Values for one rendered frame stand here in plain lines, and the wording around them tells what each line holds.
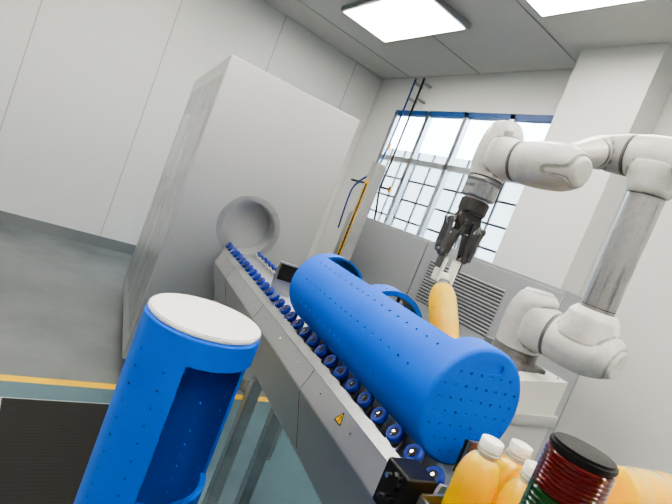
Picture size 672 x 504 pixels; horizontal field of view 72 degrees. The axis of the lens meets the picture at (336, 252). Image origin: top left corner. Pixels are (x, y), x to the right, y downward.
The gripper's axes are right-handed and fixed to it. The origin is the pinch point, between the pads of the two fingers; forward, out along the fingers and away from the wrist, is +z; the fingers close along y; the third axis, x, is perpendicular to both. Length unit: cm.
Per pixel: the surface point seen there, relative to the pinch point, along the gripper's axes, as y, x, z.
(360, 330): 14.0, -5.5, 23.3
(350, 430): 12.0, 5.2, 46.1
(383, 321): 11.9, -0.2, 18.0
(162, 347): 62, 0, 37
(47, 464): 72, -74, 121
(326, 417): 13, -5, 49
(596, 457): 34, 72, 8
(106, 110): 117, -473, -10
